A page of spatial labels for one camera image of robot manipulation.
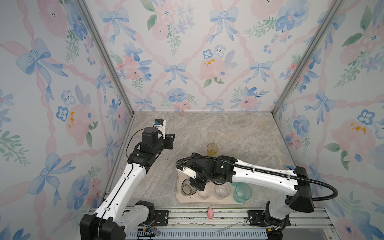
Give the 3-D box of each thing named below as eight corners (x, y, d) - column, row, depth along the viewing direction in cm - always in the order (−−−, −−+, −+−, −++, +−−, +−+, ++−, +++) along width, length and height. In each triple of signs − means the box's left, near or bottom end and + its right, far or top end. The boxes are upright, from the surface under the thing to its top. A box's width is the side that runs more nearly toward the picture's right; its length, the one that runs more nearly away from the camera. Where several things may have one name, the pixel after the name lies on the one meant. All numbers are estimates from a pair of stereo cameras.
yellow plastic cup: (206, 154, 98) (207, 149, 93) (206, 147, 102) (206, 142, 96) (217, 154, 98) (218, 149, 93) (216, 147, 102) (217, 142, 96)
